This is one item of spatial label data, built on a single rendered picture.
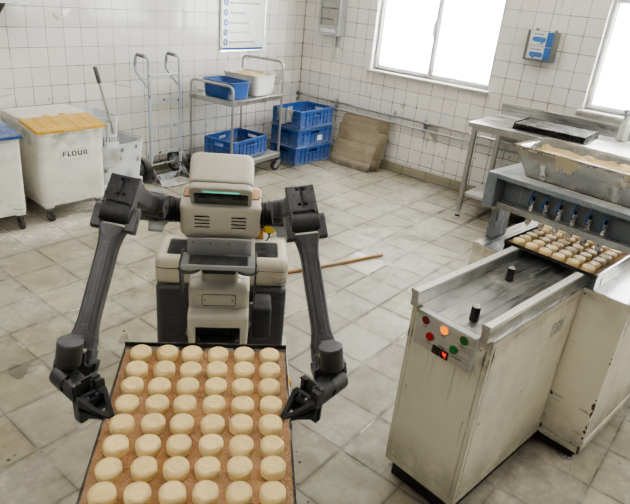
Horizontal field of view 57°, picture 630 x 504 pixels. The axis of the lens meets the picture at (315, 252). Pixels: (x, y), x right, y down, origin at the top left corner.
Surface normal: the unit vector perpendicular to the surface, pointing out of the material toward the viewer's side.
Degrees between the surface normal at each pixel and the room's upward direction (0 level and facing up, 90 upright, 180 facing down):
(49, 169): 92
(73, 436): 0
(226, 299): 98
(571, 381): 90
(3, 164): 91
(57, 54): 90
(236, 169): 43
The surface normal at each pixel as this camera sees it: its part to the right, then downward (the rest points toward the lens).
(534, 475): 0.09, -0.90
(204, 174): 0.13, -0.37
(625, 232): -0.73, 0.23
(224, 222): 0.08, 0.55
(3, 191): 0.77, 0.37
